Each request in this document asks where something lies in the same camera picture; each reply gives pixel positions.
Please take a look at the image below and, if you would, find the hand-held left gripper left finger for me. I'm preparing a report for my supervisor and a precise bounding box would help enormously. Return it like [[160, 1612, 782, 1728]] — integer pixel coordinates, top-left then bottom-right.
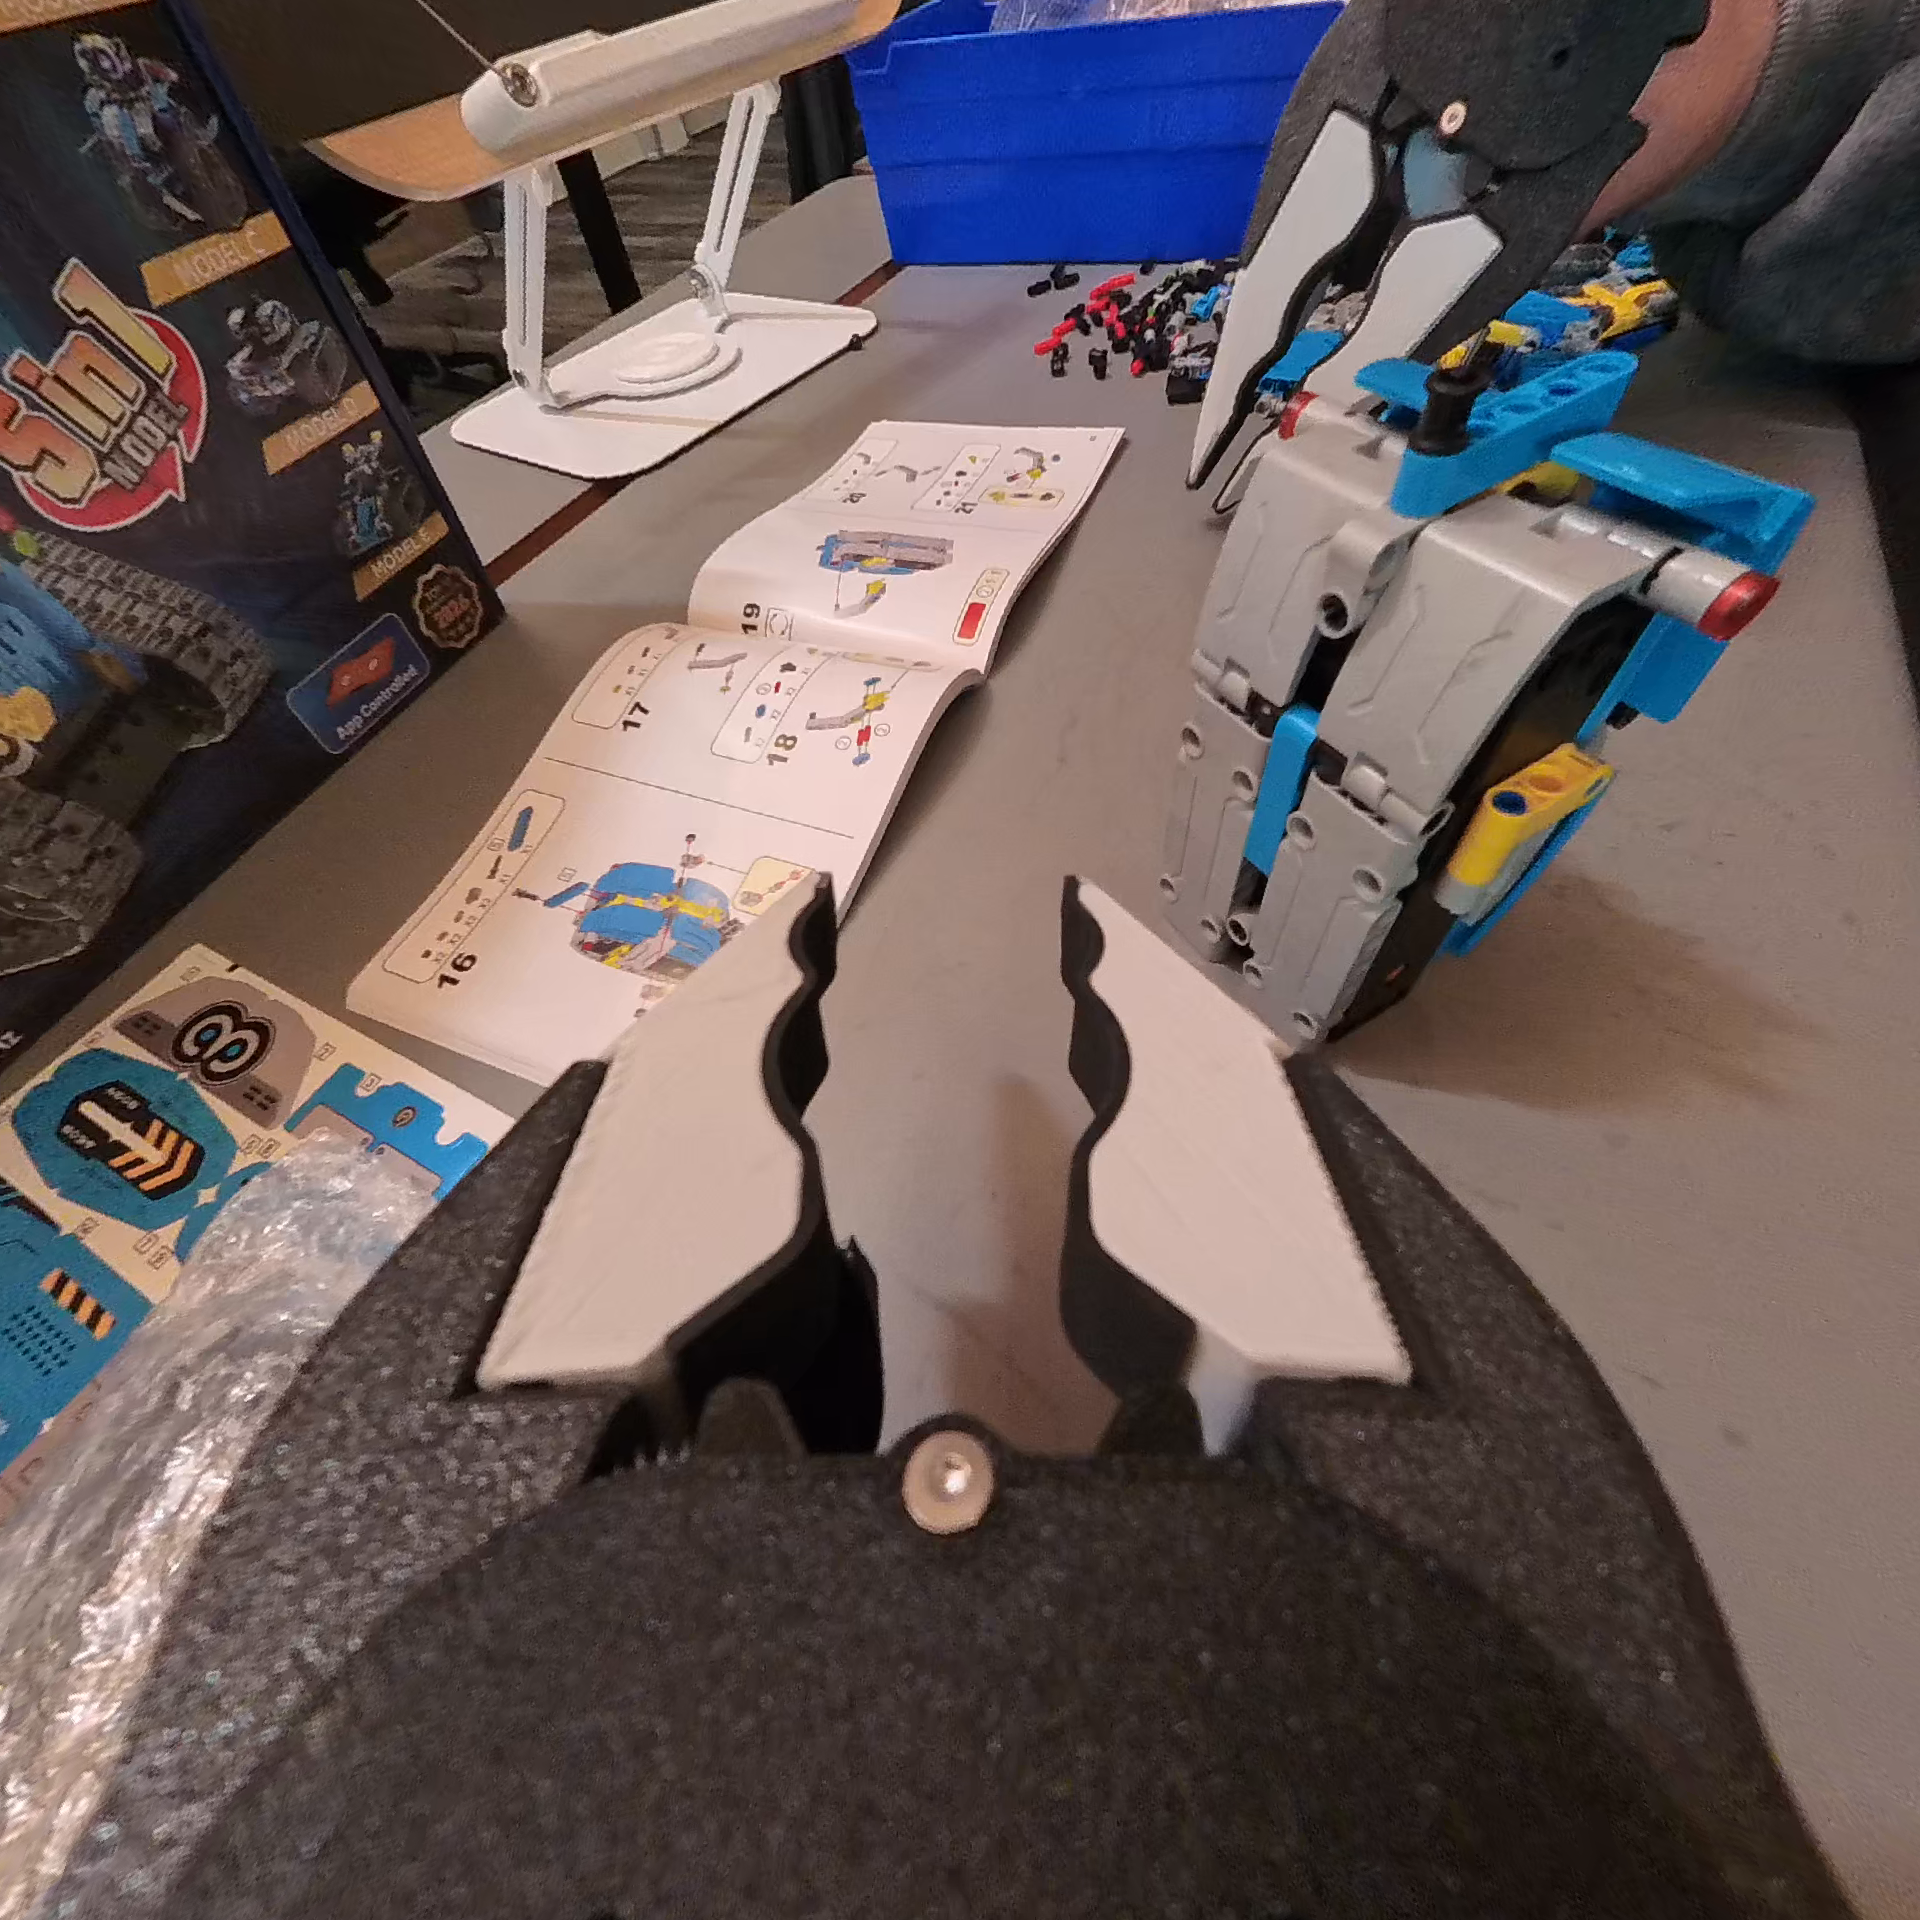
[[471, 872, 839, 1397]]

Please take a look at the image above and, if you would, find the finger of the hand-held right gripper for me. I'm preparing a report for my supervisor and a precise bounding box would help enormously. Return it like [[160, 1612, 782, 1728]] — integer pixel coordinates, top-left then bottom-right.
[[1183, 108, 1386, 492], [1217, 214, 1506, 512]]

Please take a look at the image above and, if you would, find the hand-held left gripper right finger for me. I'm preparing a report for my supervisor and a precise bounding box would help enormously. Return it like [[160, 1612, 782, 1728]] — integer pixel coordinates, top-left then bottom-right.
[[1056, 875, 1416, 1460]]

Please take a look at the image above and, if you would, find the blue brick beam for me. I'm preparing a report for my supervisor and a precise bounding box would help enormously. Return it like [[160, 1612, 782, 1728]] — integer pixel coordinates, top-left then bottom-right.
[[1354, 351, 1642, 515]]

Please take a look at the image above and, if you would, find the blue brick toy car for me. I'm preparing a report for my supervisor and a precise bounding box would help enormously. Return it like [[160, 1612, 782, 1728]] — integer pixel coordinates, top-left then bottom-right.
[[1153, 351, 1817, 1048]]

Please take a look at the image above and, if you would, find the person's right forearm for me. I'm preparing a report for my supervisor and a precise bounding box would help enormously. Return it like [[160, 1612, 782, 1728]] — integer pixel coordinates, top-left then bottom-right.
[[1642, 0, 1920, 370]]

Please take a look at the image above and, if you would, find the grey desk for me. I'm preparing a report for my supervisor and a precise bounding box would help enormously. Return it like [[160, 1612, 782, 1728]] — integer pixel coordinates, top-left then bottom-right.
[[0, 180, 1920, 1920]]

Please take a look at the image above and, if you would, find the person's right hand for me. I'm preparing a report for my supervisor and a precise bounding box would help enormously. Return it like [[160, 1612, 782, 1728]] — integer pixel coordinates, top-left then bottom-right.
[[1571, 0, 1797, 248]]

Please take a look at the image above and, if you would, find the pile of small brick parts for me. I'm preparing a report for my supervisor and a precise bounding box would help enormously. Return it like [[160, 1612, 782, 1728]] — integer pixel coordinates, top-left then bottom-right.
[[1025, 224, 1681, 409]]

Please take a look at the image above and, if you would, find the blue storage bin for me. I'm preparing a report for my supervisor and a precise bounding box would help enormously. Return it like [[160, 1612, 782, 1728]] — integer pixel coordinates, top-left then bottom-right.
[[843, 0, 1343, 269]]

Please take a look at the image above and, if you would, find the open instruction booklet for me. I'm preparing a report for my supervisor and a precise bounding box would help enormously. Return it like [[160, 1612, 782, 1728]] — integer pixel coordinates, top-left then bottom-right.
[[348, 419, 1128, 1090]]

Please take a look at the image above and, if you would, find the dark dotted cloth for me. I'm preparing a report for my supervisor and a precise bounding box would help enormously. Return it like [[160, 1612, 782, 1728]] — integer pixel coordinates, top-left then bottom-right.
[[1843, 360, 1920, 752]]

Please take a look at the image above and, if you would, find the blue printed leaflet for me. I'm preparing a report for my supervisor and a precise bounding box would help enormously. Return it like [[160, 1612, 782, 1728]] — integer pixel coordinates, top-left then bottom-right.
[[0, 943, 515, 1479]]

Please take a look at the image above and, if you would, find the crumpled clear plastic bag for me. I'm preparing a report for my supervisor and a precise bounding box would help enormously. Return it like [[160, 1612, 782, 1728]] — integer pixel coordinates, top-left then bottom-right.
[[0, 1145, 452, 1920]]

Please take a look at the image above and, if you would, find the white adjustable stand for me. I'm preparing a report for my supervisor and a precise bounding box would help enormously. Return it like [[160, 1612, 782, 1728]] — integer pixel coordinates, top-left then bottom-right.
[[299, 0, 901, 482]]

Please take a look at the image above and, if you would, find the dark robot kit box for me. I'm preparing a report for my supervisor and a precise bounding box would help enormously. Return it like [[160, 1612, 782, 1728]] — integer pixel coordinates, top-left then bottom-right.
[[0, 0, 503, 1060]]

